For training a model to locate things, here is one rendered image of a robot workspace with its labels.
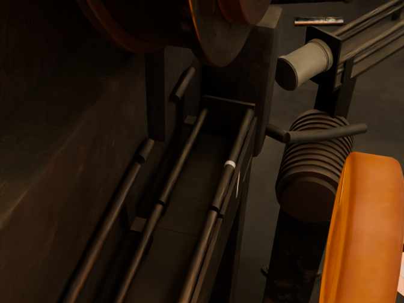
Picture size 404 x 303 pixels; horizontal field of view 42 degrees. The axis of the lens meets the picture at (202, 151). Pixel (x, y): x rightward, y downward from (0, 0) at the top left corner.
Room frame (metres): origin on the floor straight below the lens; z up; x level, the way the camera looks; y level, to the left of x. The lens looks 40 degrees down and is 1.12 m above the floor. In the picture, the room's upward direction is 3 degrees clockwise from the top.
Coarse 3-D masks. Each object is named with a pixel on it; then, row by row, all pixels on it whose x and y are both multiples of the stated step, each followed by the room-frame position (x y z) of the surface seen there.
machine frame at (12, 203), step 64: (0, 0) 0.35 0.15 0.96; (64, 0) 0.43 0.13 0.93; (0, 64) 0.33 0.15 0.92; (64, 64) 0.41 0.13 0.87; (128, 64) 0.43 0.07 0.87; (192, 64) 0.64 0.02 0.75; (0, 128) 0.32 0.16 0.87; (64, 128) 0.32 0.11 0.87; (128, 128) 0.41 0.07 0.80; (0, 192) 0.25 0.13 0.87; (64, 192) 0.29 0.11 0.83; (0, 256) 0.21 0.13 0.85; (64, 256) 0.27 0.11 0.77; (128, 256) 0.39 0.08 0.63
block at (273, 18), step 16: (272, 16) 0.69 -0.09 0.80; (256, 32) 0.66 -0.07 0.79; (272, 32) 0.66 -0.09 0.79; (256, 48) 0.66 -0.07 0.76; (272, 48) 0.66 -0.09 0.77; (240, 64) 0.67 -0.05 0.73; (256, 64) 0.66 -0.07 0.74; (272, 64) 0.67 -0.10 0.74; (208, 80) 0.68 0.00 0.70; (224, 80) 0.67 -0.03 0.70; (240, 80) 0.67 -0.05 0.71; (256, 80) 0.66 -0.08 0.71; (272, 80) 0.69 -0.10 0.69; (224, 96) 0.67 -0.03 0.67; (240, 96) 0.67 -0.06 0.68; (256, 96) 0.66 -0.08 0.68; (256, 112) 0.66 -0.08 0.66; (256, 128) 0.66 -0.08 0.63; (256, 144) 0.66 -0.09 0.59
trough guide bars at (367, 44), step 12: (396, 0) 1.01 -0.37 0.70; (372, 12) 0.96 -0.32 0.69; (384, 12) 1.00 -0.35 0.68; (396, 12) 1.03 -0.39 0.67; (348, 24) 0.92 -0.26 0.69; (372, 24) 0.96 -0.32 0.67; (396, 24) 0.91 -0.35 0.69; (348, 36) 0.91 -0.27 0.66; (384, 36) 0.88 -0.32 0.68; (396, 36) 0.91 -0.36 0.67; (360, 48) 0.84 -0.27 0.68; (372, 48) 0.87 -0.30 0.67; (348, 60) 0.81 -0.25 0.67; (360, 60) 0.84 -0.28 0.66; (348, 72) 0.82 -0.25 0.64
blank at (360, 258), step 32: (352, 160) 0.27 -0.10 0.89; (384, 160) 0.27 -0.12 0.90; (352, 192) 0.23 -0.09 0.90; (384, 192) 0.23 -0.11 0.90; (352, 224) 0.21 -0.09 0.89; (384, 224) 0.21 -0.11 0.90; (352, 256) 0.20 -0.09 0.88; (384, 256) 0.20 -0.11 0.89; (320, 288) 0.27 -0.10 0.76; (352, 288) 0.18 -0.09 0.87; (384, 288) 0.18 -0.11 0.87
